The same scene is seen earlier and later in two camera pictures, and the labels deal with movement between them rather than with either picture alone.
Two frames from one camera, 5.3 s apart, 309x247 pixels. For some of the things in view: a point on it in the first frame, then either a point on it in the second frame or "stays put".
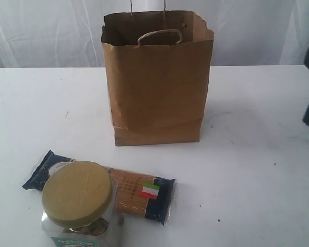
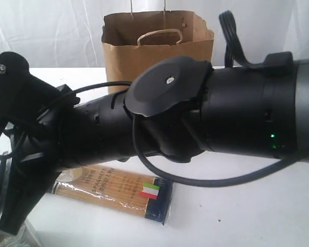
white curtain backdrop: x=68 y=34 stays put
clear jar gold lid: x=81 y=207 -> x=25 y=237
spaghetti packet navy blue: x=142 y=197 stays put
